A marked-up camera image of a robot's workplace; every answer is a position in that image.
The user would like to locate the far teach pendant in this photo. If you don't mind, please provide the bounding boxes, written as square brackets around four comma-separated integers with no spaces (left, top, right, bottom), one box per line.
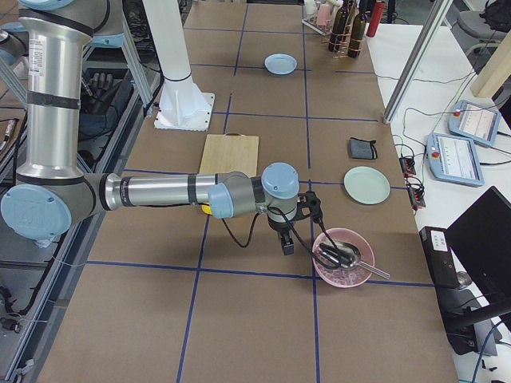
[448,100,501,148]

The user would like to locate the light blue plate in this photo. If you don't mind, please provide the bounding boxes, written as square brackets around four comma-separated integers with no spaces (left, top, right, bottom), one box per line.
[264,53,297,76]

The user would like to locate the aluminium frame post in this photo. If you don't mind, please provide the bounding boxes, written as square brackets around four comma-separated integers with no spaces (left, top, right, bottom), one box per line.
[382,0,454,124]

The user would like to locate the dark wine bottle left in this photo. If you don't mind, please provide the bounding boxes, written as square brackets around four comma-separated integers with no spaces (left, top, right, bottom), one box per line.
[328,0,351,52]

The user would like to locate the yellow lemon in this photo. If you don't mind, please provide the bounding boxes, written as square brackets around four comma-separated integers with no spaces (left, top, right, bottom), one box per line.
[201,203,212,215]

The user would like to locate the red black connector board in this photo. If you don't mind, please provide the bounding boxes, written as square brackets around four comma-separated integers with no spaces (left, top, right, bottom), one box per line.
[399,156,416,176]

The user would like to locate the pink bowl with ice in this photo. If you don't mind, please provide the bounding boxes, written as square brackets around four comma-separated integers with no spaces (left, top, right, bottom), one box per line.
[312,228,374,288]

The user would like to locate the black monitor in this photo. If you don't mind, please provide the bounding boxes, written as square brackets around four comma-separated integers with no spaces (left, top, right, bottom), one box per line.
[446,186,510,298]

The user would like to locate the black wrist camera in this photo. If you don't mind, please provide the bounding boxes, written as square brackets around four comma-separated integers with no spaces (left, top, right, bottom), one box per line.
[295,190,323,224]

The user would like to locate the teach pendant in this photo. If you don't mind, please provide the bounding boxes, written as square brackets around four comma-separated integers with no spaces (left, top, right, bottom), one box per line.
[448,100,501,148]
[426,132,485,187]

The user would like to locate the dark wine bottle right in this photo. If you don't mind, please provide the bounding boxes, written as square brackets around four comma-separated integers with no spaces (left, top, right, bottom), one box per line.
[347,0,367,58]

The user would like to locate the black computer box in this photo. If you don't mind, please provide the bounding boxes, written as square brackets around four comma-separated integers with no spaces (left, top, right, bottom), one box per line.
[419,226,460,289]

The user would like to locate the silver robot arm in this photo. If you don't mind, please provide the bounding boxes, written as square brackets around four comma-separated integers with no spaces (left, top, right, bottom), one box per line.
[1,1,299,255]

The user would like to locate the green plate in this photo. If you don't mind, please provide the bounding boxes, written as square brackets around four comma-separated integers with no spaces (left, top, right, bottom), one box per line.
[343,166,390,205]

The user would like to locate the grey folded cloth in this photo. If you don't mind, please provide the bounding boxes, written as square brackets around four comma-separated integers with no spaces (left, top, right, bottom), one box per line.
[348,137,378,160]

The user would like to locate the copper wire bottle rack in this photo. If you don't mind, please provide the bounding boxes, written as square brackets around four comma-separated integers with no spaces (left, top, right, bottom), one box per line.
[327,17,366,58]

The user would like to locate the pink cup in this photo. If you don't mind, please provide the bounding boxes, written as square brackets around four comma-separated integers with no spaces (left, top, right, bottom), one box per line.
[316,3,331,27]

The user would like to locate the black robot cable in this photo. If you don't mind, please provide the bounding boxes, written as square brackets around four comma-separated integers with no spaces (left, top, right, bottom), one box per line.
[217,203,332,260]

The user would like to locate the metal scoop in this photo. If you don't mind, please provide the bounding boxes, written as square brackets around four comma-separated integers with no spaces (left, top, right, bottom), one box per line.
[319,240,390,280]

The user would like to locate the wooden cutting board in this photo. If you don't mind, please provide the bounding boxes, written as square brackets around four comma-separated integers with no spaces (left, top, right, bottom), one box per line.
[199,133,259,177]

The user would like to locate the red bottle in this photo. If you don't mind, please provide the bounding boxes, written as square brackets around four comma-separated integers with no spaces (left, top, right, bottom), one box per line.
[366,0,386,38]

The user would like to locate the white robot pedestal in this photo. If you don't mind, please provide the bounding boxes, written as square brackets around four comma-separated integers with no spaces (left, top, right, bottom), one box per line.
[143,0,215,132]

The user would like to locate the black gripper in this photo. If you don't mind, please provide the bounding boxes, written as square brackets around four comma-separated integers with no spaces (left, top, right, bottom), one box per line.
[267,208,297,255]

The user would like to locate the near teach pendant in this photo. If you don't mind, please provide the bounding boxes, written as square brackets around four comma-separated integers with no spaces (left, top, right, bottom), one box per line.
[426,132,485,187]

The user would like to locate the dark wine bottle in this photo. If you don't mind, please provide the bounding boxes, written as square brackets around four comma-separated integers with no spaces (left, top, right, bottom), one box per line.
[347,0,367,58]
[328,0,351,52]

